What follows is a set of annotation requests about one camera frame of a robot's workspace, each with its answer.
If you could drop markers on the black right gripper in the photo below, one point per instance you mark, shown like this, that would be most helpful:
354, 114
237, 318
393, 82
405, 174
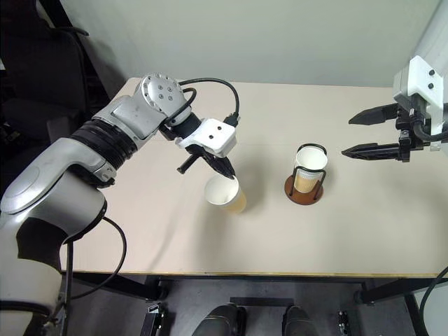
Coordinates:
404, 120

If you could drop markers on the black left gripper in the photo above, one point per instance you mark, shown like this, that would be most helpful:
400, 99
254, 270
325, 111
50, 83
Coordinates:
200, 151

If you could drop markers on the tan ribbed paper cup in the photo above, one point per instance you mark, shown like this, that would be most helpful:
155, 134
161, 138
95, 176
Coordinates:
311, 158
220, 192
304, 182

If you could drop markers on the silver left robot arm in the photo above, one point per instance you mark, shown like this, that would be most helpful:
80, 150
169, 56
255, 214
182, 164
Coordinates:
105, 133

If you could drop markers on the dark rounded shape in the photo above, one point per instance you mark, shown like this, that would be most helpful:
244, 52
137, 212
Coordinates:
217, 322
297, 322

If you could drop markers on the black office chair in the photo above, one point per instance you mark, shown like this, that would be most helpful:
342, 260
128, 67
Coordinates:
42, 70

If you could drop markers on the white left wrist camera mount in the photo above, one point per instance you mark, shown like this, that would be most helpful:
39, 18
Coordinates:
213, 140

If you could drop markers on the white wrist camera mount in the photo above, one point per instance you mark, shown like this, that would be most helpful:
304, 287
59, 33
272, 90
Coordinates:
213, 140
421, 78

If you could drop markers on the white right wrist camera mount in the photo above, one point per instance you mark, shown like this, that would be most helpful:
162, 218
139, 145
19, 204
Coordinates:
421, 78

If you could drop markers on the black flat base plate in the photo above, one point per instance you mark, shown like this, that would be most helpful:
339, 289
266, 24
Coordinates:
262, 301

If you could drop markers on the black metal table frame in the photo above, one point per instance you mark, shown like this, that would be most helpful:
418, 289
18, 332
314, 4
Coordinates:
105, 281

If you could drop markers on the black metal bracket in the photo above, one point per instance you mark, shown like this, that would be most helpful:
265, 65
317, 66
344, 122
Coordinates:
154, 315
344, 320

